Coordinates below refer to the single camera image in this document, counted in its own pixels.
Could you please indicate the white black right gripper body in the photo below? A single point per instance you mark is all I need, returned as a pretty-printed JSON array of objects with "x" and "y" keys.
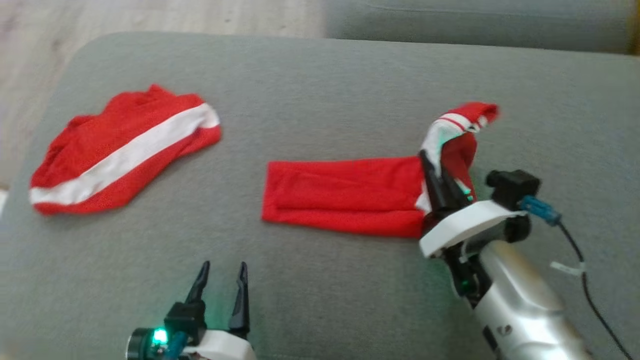
[{"x": 465, "y": 225}]

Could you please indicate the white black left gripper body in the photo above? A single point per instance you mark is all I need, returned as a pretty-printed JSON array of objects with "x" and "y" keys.
[{"x": 220, "y": 347}]

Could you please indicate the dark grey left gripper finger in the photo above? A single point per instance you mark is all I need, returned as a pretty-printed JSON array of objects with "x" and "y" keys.
[
  {"x": 199, "y": 285},
  {"x": 241, "y": 305}
]

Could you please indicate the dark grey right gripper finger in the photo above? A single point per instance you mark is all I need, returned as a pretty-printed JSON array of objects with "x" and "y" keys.
[
  {"x": 457, "y": 197},
  {"x": 436, "y": 195}
]

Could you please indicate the red white garment thin stripes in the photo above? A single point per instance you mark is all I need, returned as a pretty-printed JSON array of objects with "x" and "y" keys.
[{"x": 345, "y": 195}]

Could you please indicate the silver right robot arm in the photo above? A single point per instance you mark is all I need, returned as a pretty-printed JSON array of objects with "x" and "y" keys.
[{"x": 525, "y": 310}]

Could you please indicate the red garment broad white stripe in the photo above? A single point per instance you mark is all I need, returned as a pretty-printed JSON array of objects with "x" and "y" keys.
[{"x": 110, "y": 160}]

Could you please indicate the large grey sofa seat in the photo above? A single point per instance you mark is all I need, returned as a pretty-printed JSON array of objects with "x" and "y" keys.
[{"x": 320, "y": 280}]

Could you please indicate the yellow sofa back cushion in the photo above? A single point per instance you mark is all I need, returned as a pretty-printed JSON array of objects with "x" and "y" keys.
[{"x": 635, "y": 25}]

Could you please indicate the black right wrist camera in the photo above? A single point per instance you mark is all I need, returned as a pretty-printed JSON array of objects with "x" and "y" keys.
[{"x": 512, "y": 187}]

